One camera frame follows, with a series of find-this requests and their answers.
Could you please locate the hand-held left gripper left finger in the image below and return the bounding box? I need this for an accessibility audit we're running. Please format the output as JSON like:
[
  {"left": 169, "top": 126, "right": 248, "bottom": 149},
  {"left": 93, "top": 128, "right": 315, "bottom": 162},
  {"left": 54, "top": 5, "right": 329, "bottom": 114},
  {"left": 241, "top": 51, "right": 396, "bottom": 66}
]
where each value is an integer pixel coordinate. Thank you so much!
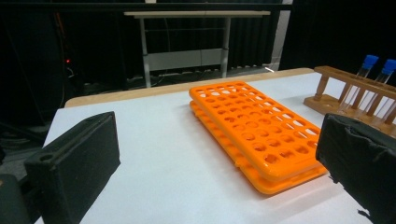
[{"left": 23, "top": 111, "right": 121, "bottom": 224}]

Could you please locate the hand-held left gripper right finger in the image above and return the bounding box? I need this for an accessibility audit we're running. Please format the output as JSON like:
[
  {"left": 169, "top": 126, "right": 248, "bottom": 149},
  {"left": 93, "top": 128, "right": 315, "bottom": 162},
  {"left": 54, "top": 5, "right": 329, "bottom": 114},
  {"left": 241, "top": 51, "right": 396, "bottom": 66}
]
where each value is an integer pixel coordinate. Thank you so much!
[{"left": 315, "top": 112, "right": 396, "bottom": 224}]

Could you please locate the orange plastic test tube rack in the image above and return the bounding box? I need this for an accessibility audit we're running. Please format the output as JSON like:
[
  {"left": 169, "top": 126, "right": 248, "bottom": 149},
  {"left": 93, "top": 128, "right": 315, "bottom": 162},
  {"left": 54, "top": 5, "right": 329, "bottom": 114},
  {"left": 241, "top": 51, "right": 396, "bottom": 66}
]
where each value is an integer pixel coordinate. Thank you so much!
[{"left": 188, "top": 80, "right": 329, "bottom": 196}]

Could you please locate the wooden test tube rack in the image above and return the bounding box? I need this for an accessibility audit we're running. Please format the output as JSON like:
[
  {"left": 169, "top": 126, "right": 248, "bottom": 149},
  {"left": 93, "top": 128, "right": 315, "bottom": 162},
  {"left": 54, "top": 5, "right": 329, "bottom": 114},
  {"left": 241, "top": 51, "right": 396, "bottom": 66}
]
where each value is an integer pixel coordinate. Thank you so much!
[{"left": 303, "top": 64, "right": 396, "bottom": 139}]

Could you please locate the blue-capped test tube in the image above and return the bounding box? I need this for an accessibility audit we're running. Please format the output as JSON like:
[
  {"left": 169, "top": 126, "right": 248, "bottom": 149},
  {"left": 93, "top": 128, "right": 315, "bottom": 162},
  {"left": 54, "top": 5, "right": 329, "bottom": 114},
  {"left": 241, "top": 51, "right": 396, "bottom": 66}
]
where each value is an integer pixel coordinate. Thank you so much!
[
  {"left": 339, "top": 54, "right": 380, "bottom": 110},
  {"left": 362, "top": 59, "right": 396, "bottom": 115}
]

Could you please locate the white table mat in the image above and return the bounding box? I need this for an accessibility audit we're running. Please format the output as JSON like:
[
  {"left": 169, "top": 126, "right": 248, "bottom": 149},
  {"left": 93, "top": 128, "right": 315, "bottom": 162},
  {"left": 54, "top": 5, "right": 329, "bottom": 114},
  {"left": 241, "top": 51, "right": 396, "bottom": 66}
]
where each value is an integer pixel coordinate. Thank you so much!
[{"left": 34, "top": 72, "right": 396, "bottom": 224}]

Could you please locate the white metal desk frame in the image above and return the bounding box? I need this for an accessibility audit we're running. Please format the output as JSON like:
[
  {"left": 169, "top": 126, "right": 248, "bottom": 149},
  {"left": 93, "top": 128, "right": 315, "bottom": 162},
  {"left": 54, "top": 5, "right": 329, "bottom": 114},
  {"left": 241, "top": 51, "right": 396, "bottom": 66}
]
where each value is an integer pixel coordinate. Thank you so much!
[{"left": 123, "top": 10, "right": 272, "bottom": 89}]

